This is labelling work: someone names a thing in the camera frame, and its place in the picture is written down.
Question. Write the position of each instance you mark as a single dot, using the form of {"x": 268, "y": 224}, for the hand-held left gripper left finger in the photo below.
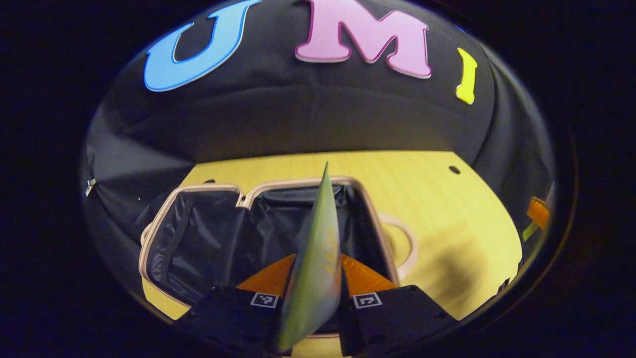
{"x": 233, "y": 313}

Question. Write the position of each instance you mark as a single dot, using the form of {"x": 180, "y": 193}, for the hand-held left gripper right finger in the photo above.
{"x": 392, "y": 318}

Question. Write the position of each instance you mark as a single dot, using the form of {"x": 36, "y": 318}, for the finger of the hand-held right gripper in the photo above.
{"x": 539, "y": 211}

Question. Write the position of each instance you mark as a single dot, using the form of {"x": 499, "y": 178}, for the yellow-green packet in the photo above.
{"x": 529, "y": 231}

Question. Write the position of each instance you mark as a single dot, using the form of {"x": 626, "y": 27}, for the pink hard-shell suitcase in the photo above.
{"x": 198, "y": 238}

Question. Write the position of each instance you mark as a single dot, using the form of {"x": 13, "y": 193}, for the green skin care sachet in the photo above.
{"x": 315, "y": 258}

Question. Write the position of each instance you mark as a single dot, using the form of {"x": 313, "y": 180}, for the black backdrop cloth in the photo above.
{"x": 298, "y": 114}

